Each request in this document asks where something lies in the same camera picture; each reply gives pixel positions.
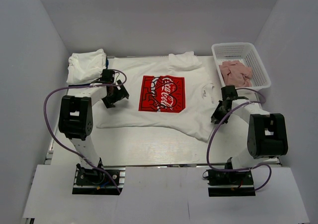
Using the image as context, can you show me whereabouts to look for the white Coca-Cola print t-shirt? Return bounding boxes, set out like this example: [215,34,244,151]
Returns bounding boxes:
[94,52,216,142]

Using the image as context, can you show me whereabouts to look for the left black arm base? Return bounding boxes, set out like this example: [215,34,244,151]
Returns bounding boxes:
[72,163,126,196]

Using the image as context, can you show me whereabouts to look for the folded white t-shirt stack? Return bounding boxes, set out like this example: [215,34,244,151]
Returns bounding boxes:
[67,49,106,85]

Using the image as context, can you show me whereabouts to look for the pink cloth in basket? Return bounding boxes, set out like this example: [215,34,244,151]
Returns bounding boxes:
[219,60,252,88]

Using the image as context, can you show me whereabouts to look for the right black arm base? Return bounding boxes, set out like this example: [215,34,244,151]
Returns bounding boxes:
[202,169,255,197]

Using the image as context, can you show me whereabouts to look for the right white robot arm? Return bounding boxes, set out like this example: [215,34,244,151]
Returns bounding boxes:
[206,85,288,184]

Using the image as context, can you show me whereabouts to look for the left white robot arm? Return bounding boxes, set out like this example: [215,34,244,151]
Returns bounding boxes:
[58,69,129,184]

